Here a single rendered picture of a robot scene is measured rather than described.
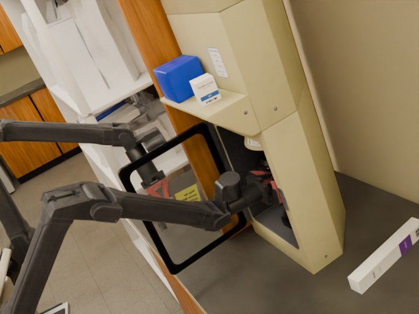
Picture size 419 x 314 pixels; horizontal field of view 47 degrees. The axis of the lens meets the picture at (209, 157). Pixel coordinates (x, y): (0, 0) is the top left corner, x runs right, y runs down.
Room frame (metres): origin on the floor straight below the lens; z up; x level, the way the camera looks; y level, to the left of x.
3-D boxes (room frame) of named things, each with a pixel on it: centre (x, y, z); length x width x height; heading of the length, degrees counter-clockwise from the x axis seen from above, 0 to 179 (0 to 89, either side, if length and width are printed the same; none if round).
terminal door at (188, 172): (1.30, 0.11, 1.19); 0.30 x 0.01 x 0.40; 110
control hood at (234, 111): (1.20, -0.04, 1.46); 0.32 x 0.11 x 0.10; 18
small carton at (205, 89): (1.14, -0.06, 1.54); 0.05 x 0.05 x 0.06; 8
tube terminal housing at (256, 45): (1.25, -0.21, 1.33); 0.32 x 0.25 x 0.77; 18
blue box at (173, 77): (1.27, -0.01, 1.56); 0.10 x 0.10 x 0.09; 18
